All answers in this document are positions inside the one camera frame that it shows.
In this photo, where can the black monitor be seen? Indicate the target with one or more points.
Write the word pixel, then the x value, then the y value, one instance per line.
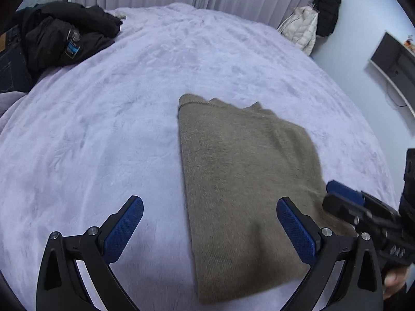
pixel 390 58

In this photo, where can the lavender fleece bed cover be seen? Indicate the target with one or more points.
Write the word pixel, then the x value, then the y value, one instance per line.
pixel 113 120

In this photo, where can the person's right hand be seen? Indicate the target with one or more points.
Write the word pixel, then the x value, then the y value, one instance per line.
pixel 394 280

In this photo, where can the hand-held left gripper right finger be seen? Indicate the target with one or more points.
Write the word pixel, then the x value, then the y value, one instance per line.
pixel 296 230

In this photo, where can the black hanging coat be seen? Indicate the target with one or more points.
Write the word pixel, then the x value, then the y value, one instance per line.
pixel 327 6

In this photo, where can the white curved shelf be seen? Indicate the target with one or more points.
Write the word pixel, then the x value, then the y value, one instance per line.
pixel 398 92

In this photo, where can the white puffer jacket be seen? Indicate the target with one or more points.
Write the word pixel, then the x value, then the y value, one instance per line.
pixel 300 27

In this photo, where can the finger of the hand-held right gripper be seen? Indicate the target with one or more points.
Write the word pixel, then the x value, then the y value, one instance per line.
pixel 343 209
pixel 343 190

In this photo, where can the grey-lilac plush blanket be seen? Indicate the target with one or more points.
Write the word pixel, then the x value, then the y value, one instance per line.
pixel 9 103

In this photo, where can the olive knit sweater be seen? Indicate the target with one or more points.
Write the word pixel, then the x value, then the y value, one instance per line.
pixel 243 175

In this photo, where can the black jacket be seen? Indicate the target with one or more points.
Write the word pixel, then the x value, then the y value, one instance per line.
pixel 48 35

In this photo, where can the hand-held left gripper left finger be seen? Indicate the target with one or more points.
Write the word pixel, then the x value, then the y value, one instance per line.
pixel 124 230

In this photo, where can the dark blue jeans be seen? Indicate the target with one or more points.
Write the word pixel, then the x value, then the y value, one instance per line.
pixel 11 64

